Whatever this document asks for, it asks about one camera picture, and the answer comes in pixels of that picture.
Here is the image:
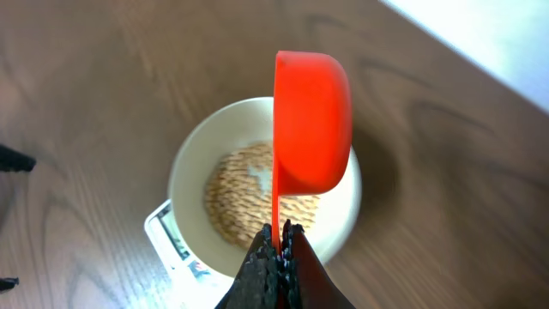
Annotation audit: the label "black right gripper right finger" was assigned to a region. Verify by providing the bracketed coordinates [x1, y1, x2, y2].
[281, 219, 354, 309]

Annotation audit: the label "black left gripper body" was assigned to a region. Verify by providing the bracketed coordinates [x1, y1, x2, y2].
[0, 144, 36, 173]

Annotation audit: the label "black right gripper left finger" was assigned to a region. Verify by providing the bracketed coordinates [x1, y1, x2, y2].
[215, 224, 278, 309]

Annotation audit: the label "red plastic measuring scoop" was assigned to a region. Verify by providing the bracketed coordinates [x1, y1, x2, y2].
[271, 51, 352, 251]

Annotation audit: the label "white digital kitchen scale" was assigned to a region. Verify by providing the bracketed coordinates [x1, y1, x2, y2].
[144, 199, 232, 308]

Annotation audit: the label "soybeans in bowl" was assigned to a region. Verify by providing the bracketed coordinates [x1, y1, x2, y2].
[202, 141, 321, 251]

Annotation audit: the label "cream ceramic bowl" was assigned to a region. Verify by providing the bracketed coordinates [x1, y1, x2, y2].
[168, 97, 362, 279]

